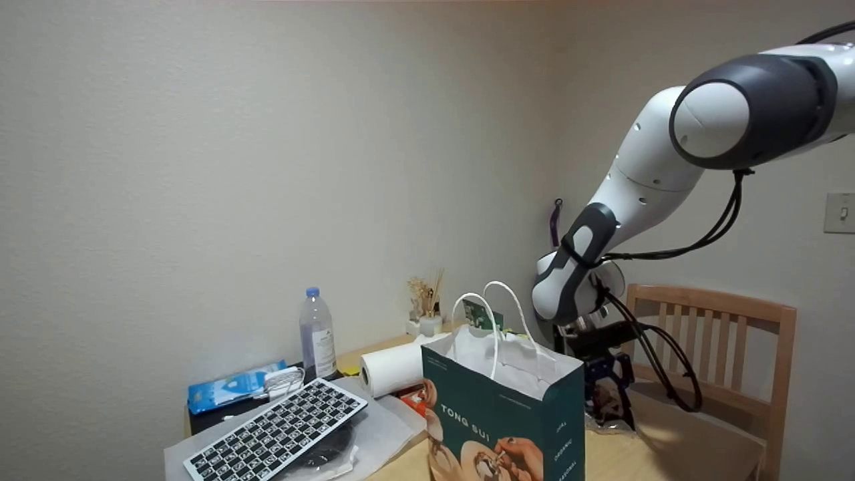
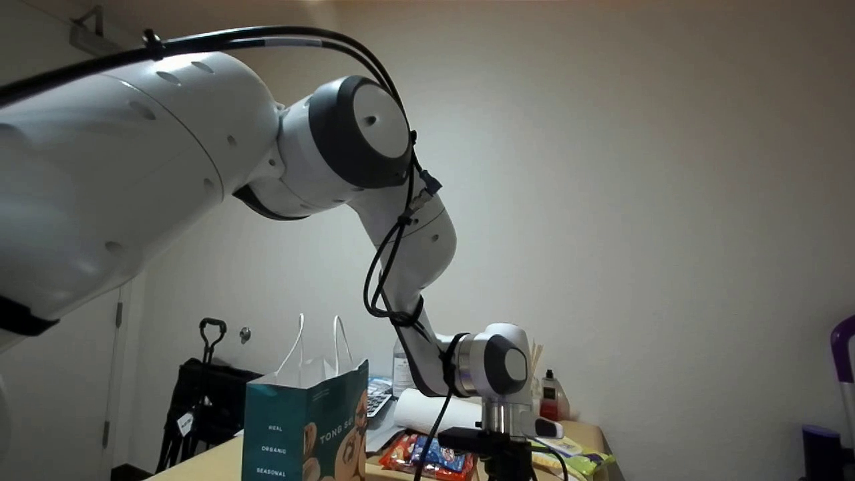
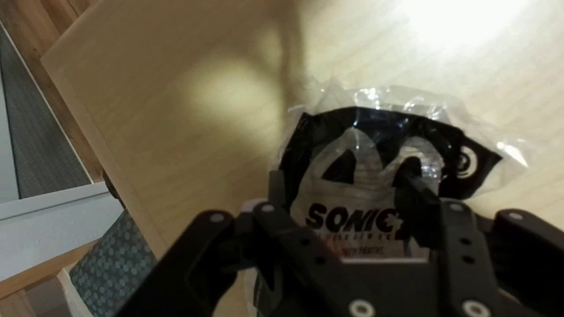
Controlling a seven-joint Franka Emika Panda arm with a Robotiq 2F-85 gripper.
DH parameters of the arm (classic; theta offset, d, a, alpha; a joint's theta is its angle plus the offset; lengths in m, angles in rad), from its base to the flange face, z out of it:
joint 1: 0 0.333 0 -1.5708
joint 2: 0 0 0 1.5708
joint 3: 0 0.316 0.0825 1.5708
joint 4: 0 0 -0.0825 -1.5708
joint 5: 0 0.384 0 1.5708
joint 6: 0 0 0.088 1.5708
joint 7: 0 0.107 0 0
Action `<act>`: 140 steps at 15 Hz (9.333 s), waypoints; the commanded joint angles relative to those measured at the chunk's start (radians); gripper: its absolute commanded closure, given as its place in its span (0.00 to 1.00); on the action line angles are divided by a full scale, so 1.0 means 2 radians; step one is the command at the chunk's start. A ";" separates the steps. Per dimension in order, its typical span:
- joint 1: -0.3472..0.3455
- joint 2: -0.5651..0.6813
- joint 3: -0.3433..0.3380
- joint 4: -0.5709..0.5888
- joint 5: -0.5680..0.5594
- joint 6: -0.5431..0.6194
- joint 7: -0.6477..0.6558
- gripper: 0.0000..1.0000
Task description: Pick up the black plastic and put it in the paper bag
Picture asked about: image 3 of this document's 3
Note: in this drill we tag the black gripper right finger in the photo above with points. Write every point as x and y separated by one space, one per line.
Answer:
464 234

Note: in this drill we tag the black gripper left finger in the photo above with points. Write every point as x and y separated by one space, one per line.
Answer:
282 234

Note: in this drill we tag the black printed plastic bag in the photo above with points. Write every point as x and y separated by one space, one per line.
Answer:
352 125

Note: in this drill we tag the white board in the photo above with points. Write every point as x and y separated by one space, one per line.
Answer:
53 229

